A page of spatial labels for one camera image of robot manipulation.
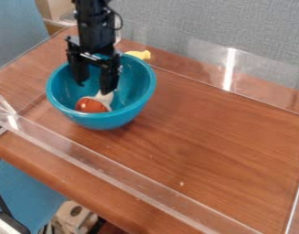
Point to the brown capped toy mushroom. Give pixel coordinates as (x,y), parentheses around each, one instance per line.
(95,104)

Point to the blue plastic bowl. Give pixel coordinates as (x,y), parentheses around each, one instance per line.
(131,96)

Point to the clear acrylic front barrier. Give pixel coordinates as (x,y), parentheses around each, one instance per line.
(132,201)

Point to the white block with hole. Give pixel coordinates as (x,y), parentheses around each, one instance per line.
(73,219)

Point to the yellow toy object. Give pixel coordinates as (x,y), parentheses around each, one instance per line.
(139,54)

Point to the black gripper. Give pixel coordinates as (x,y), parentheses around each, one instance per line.
(93,51)

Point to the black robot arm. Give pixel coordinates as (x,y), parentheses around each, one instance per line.
(95,17)

